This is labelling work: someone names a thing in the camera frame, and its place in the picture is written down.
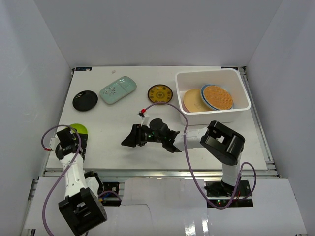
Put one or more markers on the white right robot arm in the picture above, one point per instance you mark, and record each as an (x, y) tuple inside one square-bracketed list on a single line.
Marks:
[(225, 144)]

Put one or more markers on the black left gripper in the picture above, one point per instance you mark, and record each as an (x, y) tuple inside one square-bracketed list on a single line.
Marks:
[(80, 141)]

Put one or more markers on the black round plate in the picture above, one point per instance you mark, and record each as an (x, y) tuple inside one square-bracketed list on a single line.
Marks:
[(85, 100)]

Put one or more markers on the yellow black patterned plate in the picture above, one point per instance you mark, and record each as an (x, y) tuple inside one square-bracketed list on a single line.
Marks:
[(160, 93)]

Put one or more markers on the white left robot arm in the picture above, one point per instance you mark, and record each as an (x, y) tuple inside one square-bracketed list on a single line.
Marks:
[(81, 207)]

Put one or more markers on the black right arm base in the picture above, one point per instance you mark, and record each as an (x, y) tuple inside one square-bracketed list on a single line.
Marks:
[(220, 197)]

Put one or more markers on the tan round plate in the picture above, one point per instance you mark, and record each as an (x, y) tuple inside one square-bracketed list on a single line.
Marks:
[(193, 101)]

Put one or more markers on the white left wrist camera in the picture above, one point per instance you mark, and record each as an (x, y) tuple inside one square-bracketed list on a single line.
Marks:
[(52, 144)]

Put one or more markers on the white plastic bin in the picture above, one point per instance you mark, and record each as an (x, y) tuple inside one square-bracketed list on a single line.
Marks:
[(227, 78)]

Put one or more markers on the blue label sticker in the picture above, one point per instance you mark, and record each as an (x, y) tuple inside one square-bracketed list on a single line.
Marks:
[(83, 68)]

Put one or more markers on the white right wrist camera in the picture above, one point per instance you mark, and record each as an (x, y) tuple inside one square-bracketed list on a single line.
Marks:
[(144, 116)]

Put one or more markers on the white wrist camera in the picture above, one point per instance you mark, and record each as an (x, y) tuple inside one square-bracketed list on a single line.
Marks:
[(144, 116), (52, 144)]

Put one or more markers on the pink round plate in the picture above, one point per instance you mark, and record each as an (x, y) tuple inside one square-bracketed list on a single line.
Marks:
[(184, 107)]

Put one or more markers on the aluminium table frame rail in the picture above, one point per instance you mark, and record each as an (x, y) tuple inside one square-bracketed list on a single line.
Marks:
[(124, 174)]

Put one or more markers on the lime green round plate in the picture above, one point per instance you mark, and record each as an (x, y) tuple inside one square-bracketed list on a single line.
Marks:
[(81, 129)]

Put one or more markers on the woven wicker round plate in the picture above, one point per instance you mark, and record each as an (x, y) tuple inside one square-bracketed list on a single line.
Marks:
[(218, 97)]

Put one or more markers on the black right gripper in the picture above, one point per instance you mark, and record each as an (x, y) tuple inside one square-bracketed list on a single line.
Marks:
[(136, 136)]

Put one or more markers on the blue round plate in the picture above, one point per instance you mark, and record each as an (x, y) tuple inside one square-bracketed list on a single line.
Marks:
[(203, 97)]

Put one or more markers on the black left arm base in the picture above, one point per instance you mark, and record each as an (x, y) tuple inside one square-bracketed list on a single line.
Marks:
[(109, 199)]

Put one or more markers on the pale green rectangular dish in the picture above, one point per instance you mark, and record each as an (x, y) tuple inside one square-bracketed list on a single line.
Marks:
[(117, 90)]

